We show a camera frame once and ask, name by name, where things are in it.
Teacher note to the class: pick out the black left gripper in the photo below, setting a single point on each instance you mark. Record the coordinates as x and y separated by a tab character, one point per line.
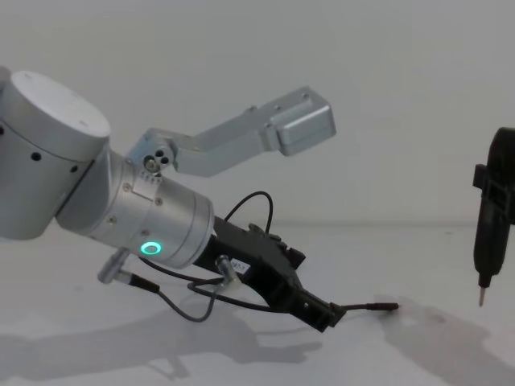
261	257

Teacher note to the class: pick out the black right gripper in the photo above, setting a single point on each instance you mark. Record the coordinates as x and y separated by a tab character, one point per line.
501	177

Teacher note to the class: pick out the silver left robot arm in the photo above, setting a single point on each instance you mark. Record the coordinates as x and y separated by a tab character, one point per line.
60	161

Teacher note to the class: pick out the white table cloth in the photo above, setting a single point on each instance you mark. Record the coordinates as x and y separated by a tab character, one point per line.
402	261

